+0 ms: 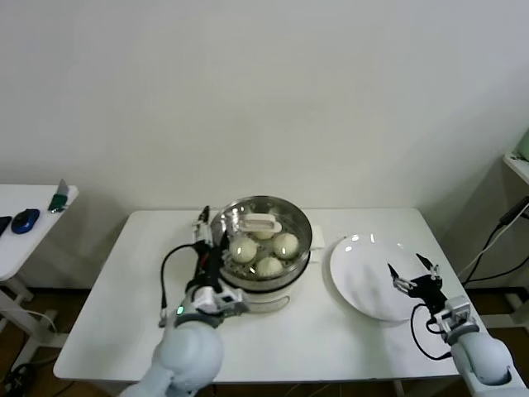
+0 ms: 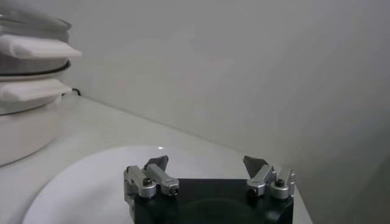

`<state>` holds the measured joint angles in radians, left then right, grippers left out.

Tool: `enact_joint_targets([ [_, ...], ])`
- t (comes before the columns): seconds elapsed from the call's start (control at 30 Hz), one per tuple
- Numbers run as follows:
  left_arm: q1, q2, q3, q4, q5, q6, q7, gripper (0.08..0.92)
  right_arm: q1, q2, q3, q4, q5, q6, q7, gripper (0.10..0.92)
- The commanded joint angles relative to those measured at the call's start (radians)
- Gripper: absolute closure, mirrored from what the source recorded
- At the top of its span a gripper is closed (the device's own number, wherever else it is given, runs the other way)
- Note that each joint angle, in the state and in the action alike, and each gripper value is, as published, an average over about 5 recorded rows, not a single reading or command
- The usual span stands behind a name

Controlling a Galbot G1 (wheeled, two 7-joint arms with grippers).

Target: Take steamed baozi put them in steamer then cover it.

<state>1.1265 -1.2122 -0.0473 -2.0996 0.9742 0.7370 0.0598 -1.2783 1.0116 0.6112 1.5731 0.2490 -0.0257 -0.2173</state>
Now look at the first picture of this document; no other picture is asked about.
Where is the black floor cable bundle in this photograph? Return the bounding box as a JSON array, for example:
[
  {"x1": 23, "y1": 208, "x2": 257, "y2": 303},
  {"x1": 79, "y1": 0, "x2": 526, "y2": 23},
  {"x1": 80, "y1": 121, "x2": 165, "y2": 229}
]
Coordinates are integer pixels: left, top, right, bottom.
[{"x1": 0, "y1": 362, "x2": 38, "y2": 397}]

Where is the black power cable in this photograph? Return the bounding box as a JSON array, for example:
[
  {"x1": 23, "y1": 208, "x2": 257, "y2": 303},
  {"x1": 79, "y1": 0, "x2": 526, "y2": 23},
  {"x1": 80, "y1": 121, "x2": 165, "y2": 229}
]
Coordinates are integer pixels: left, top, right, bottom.
[{"x1": 460, "y1": 222, "x2": 529, "y2": 287}]

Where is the round glass pot lid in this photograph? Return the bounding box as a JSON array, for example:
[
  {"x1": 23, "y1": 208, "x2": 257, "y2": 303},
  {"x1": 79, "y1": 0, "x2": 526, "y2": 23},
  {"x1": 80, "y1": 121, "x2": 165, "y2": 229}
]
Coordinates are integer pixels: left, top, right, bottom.
[{"x1": 208, "y1": 196, "x2": 313, "y2": 282}]

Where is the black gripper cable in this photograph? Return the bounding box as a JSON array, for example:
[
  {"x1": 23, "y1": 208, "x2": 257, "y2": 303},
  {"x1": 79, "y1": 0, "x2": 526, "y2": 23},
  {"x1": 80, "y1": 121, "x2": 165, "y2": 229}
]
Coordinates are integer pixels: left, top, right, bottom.
[
  {"x1": 410, "y1": 304, "x2": 454, "y2": 361},
  {"x1": 158, "y1": 243, "x2": 199, "y2": 328}
]

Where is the white round plate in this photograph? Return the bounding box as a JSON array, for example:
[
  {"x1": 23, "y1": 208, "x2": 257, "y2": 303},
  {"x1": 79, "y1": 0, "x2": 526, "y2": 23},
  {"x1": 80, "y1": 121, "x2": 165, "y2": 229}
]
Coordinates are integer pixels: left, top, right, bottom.
[{"x1": 329, "y1": 233, "x2": 429, "y2": 323}]

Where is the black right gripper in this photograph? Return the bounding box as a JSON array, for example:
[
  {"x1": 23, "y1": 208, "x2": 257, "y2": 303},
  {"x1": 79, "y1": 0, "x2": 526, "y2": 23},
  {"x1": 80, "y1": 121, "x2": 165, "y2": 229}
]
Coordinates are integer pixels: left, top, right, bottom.
[{"x1": 386, "y1": 253, "x2": 452, "y2": 316}]

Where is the green utility knife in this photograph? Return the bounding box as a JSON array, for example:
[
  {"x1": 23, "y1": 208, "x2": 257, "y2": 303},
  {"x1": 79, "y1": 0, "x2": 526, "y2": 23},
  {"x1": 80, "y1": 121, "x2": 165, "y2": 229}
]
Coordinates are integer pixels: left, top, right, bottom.
[{"x1": 46, "y1": 178, "x2": 70, "y2": 215}]

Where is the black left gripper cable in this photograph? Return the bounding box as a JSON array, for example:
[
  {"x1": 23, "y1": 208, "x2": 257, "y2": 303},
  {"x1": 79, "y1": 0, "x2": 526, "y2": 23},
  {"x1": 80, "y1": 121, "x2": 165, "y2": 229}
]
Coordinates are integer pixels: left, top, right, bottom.
[{"x1": 158, "y1": 243, "x2": 199, "y2": 328}]

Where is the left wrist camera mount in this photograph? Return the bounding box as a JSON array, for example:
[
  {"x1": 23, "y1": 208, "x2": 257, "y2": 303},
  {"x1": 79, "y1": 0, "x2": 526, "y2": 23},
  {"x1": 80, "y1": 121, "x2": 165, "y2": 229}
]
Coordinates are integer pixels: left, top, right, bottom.
[{"x1": 197, "y1": 285, "x2": 251, "y2": 318}]

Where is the white power cable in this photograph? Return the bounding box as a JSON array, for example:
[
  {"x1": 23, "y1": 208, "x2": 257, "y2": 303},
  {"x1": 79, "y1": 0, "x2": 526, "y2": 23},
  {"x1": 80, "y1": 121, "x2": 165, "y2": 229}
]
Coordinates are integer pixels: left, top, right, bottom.
[{"x1": 455, "y1": 206, "x2": 529, "y2": 277}]

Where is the mint green appliance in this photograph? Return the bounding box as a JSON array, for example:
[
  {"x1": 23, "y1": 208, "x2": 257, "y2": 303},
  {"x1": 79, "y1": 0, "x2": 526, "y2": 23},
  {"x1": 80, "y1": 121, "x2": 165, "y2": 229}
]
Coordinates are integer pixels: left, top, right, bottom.
[{"x1": 516, "y1": 127, "x2": 529, "y2": 162}]

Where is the perforated steel steamer basket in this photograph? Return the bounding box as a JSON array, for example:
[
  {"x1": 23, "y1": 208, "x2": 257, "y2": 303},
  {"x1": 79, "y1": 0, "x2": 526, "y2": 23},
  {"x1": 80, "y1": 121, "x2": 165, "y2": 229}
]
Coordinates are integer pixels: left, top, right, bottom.
[{"x1": 205, "y1": 195, "x2": 313, "y2": 290}]

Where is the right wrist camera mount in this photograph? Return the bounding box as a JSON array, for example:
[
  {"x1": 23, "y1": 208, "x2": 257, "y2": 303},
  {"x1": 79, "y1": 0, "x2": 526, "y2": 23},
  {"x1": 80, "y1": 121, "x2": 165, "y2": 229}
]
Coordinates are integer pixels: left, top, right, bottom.
[{"x1": 431, "y1": 295, "x2": 480, "y2": 338}]

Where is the white floor cable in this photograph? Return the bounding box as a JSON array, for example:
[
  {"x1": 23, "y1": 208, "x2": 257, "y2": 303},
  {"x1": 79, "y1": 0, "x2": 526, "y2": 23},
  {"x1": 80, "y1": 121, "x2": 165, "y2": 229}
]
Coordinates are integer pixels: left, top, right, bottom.
[{"x1": 22, "y1": 310, "x2": 57, "y2": 334}]

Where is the white electric cooker pot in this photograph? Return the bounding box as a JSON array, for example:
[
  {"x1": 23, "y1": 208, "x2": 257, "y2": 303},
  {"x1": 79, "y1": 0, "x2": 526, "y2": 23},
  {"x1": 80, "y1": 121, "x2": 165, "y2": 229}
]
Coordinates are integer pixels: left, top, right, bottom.
[{"x1": 193, "y1": 225, "x2": 326, "y2": 315}]

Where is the black power adapter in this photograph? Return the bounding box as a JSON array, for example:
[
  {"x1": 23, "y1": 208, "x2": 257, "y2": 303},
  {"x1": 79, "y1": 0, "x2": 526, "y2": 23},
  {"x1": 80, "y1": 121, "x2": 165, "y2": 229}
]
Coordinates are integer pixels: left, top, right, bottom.
[{"x1": 498, "y1": 197, "x2": 529, "y2": 227}]

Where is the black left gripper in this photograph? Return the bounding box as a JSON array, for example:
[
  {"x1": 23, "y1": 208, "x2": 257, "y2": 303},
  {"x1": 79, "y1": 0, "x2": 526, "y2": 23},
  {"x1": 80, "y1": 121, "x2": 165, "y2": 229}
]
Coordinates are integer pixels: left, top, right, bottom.
[{"x1": 185, "y1": 205, "x2": 231, "y2": 295}]

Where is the blue computer mouse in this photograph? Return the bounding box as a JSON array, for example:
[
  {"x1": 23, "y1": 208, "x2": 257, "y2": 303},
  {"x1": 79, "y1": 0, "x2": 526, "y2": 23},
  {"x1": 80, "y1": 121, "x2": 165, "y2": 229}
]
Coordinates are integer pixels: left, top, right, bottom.
[{"x1": 10, "y1": 208, "x2": 41, "y2": 235}]

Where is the white side table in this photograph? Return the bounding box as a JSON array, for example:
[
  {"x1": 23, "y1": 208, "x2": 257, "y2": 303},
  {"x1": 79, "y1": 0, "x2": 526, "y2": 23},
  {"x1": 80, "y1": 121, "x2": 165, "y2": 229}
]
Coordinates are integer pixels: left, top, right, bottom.
[{"x1": 0, "y1": 184, "x2": 79, "y2": 373}]

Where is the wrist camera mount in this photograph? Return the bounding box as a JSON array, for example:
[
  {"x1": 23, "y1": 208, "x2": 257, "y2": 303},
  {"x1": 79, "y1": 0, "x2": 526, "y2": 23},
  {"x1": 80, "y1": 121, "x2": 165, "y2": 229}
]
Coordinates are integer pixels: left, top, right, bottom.
[
  {"x1": 431, "y1": 295, "x2": 480, "y2": 338},
  {"x1": 197, "y1": 285, "x2": 251, "y2": 318}
]

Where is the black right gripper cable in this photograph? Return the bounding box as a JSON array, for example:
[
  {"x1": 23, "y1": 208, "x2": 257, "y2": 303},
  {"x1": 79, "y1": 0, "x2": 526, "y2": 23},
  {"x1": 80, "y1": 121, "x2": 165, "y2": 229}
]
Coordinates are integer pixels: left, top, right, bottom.
[{"x1": 410, "y1": 304, "x2": 454, "y2": 361}]

